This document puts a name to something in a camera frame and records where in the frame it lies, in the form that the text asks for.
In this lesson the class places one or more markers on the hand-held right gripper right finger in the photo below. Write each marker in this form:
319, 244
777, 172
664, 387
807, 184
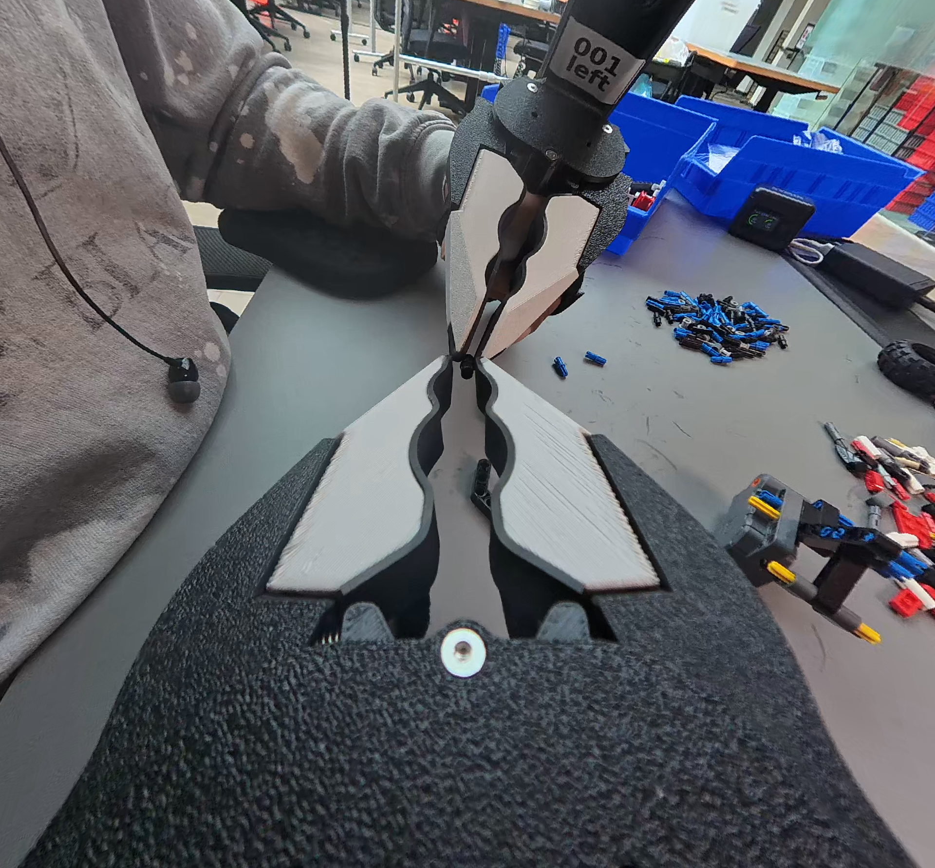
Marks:
570, 510

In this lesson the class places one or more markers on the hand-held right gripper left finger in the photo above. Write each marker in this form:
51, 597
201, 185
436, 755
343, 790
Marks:
350, 510

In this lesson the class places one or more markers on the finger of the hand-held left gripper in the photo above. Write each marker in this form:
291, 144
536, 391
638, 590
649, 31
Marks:
566, 239
475, 225

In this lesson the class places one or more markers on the black brick beam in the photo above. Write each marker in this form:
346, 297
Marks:
483, 486

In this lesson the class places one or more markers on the small black pin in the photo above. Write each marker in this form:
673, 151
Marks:
464, 369

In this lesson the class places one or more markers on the grey desk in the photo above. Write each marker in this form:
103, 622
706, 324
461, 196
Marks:
329, 371

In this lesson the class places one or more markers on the wooden office desk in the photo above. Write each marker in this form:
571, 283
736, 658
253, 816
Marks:
760, 68

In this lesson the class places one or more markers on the red brick piece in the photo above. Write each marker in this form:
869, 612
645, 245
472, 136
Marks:
643, 199

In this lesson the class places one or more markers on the blue plastic bin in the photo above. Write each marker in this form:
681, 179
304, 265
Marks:
745, 117
803, 177
661, 130

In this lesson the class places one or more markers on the black armrest pad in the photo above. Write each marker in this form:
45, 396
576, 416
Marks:
329, 258

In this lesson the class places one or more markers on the wooden background table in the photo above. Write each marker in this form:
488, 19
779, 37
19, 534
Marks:
489, 2

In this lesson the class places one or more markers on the pile of blue black pins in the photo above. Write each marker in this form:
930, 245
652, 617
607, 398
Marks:
719, 327

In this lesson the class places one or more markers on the grey black brick assembly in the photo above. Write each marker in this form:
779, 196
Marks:
760, 532

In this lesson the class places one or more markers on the white monitor back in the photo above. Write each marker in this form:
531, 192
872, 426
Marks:
719, 9

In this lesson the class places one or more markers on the black charger with green light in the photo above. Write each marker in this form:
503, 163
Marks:
771, 218

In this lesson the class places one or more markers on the black mesh chair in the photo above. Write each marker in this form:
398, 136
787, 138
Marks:
234, 261

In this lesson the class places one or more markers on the black stand pole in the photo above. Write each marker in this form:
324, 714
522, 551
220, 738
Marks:
346, 13

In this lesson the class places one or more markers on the person's grey hoodie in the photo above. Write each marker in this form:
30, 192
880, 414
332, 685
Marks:
87, 459

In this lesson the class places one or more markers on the black power adapter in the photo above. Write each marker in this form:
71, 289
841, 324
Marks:
876, 272

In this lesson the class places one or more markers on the pile of mixed brick pieces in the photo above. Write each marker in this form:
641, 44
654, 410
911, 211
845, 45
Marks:
895, 455

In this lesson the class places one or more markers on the stack of red crates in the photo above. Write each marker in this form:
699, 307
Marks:
917, 108

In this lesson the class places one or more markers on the black rubber tire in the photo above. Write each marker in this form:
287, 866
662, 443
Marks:
909, 371

